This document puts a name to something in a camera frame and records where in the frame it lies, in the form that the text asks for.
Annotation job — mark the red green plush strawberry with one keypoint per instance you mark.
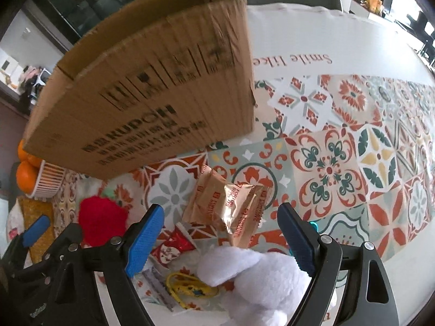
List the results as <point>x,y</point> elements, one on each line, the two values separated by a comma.
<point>102,217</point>

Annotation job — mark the white tv console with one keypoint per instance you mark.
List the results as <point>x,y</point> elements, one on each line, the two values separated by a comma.
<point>365,8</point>

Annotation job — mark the brown cardboard box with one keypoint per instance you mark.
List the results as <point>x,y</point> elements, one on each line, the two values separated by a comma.
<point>156,79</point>

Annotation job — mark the orange fruit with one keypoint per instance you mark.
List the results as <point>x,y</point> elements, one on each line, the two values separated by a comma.
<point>22,154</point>
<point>26,177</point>
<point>34,161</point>

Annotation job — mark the golden snack packet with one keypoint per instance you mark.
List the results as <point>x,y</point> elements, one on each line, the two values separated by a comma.
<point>232,208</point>

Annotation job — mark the red candy wrapper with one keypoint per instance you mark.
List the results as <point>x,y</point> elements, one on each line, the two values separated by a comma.
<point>173,247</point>

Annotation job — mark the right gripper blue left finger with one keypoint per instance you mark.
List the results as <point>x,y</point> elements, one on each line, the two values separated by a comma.
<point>140,238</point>

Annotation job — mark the patterned tile table runner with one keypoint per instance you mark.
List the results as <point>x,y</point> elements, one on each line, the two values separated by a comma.
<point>354,154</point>

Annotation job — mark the white shoe rack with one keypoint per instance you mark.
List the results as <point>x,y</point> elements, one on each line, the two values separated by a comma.
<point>31,83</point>

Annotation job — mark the white plastic fruit basket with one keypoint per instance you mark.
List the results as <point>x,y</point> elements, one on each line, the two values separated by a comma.
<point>49,180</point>

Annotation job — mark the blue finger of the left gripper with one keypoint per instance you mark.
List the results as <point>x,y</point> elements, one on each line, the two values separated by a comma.
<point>35,231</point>

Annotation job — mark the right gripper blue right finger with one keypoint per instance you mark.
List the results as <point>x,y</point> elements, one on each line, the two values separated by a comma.
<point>301,237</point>

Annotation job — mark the white plush toy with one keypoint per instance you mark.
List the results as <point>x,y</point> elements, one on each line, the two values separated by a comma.
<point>268,287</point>

